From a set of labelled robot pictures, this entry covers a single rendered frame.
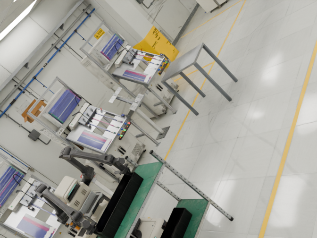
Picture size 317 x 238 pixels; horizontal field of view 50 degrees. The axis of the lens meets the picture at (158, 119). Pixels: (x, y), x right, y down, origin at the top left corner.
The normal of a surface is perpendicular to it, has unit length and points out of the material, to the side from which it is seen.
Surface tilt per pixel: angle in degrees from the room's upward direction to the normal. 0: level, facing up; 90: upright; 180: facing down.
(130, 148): 90
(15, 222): 47
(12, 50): 90
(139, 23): 90
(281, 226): 0
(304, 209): 0
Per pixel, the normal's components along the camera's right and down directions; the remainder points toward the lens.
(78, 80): 0.57, -0.20
